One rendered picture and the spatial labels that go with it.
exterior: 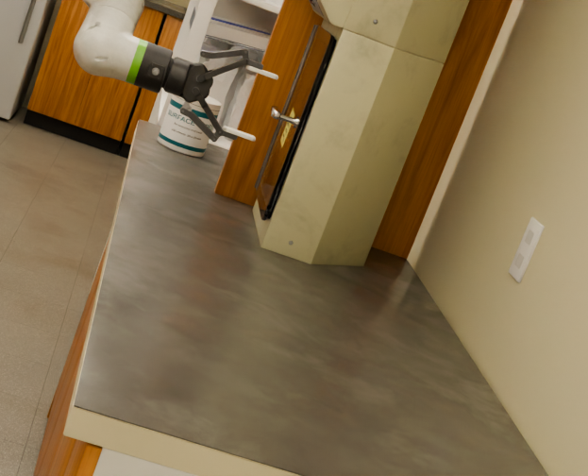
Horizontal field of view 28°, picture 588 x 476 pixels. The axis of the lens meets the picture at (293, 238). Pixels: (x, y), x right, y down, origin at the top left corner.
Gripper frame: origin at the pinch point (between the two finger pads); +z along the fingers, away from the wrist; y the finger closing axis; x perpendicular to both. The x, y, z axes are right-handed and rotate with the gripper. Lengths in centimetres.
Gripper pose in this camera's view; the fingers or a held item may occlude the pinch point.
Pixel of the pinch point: (260, 106)
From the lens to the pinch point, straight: 247.0
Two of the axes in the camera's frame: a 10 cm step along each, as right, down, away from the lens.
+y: 3.5, -9.1, -2.1
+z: 9.3, 3.2, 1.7
